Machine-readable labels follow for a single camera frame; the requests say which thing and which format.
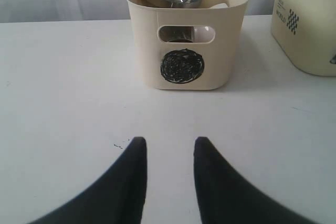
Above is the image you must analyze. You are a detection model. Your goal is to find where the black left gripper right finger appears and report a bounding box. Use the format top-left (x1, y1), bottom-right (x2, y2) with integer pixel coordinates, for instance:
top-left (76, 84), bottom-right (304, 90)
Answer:
top-left (193, 137), bottom-right (312, 223)

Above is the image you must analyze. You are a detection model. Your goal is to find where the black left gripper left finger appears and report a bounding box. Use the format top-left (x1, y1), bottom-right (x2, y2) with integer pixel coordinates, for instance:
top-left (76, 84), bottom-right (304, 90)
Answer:
top-left (34, 137), bottom-right (147, 223)

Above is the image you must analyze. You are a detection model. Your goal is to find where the white ceramic bowl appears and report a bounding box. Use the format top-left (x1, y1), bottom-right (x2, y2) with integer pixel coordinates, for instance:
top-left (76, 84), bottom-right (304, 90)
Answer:
top-left (191, 3), bottom-right (228, 43)

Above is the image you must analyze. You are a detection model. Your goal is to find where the steel mug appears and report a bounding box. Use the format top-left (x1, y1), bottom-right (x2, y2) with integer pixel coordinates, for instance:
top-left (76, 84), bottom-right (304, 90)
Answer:
top-left (159, 26), bottom-right (194, 43)

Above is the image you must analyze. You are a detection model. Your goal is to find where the cream bin with circle mark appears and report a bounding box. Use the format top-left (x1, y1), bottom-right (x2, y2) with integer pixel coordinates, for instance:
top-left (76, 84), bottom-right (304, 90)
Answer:
top-left (127, 0), bottom-right (248, 90)

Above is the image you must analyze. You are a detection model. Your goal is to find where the cream bin with triangle mark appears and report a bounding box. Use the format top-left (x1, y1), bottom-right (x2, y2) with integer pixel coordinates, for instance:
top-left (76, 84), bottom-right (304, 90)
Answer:
top-left (271, 0), bottom-right (335, 77)

